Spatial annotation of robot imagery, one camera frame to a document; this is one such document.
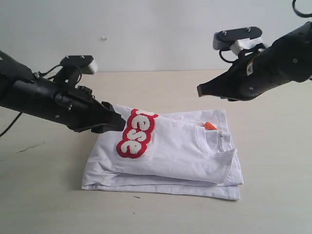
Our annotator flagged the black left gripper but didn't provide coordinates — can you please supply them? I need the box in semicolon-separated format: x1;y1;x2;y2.
0;75;126;133

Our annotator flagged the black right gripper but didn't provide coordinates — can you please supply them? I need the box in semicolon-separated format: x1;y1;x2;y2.
197;36;312;101

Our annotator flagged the white t-shirt red lettering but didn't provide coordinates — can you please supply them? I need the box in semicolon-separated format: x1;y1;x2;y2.
82;105;243;201

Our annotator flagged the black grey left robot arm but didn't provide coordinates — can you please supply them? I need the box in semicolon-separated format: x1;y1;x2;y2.
0;52;126;134

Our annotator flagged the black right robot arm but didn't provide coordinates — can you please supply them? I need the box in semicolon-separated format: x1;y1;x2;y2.
197;22;312;101

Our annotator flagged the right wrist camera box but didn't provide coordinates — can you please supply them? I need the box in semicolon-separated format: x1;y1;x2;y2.
213;27;263;55

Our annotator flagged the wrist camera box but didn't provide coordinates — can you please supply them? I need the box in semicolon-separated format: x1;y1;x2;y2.
60;55;98;75
213;27;263;55

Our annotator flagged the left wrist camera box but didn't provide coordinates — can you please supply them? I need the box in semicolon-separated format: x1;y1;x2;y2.
60;55;98;75

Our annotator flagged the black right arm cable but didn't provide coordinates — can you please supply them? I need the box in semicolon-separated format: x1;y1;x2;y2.
218;0;312;64

